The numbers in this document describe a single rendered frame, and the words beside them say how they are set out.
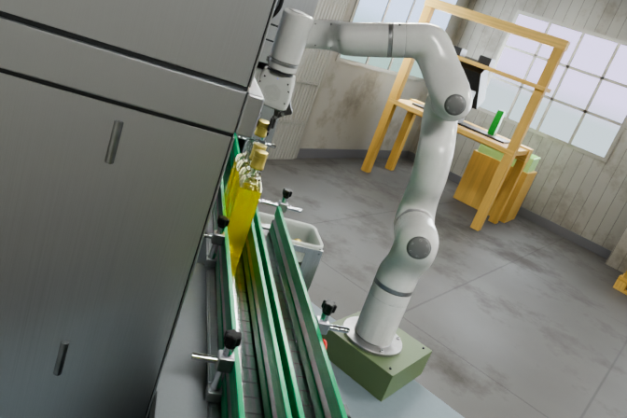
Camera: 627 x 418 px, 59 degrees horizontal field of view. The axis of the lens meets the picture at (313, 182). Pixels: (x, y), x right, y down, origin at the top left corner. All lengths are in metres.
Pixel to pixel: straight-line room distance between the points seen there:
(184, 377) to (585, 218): 7.34
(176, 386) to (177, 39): 0.57
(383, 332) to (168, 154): 1.08
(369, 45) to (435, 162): 0.36
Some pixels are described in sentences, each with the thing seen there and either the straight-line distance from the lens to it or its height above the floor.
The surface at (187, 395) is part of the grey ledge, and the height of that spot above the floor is 1.05.
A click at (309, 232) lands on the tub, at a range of 1.93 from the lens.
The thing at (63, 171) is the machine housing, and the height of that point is 1.39.
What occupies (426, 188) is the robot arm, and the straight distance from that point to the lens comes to 1.56.
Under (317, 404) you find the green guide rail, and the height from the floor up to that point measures 1.07.
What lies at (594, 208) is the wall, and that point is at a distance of 8.06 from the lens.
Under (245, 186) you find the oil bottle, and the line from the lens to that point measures 1.38.
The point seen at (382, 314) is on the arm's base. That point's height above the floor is 0.95.
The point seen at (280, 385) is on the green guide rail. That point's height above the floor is 1.13.
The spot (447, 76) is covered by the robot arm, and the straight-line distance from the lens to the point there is 1.47.
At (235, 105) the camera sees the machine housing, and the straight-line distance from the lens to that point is 0.76.
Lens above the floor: 1.70
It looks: 17 degrees down
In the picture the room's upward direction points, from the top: 20 degrees clockwise
